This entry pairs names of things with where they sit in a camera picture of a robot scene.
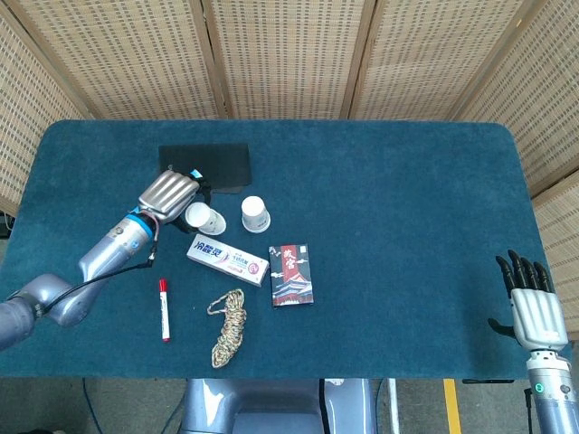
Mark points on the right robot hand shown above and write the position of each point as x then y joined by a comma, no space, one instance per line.
538,316

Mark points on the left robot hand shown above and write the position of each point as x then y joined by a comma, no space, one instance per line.
167,194

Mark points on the white paper cup green flower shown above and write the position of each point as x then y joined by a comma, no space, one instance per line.
258,230
199,216

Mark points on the white paper cup blue flower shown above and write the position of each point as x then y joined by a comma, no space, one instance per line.
253,209

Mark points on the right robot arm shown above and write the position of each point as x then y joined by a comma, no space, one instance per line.
552,398

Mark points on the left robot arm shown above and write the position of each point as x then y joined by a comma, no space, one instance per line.
108,253

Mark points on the black leather wallet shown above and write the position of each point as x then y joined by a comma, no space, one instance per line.
217,163

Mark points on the white pink toothpaste box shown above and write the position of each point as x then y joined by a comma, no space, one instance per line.
226,257

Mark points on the white marker red cap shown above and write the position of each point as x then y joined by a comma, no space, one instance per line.
164,312

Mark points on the dark palace print card box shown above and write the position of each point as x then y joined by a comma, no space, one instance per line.
291,276

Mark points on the teal carpet table cover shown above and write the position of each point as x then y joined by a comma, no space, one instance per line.
407,226

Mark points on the woven bamboo folding screen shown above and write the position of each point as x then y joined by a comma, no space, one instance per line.
289,54

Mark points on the grey robot torso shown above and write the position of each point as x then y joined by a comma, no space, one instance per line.
271,407

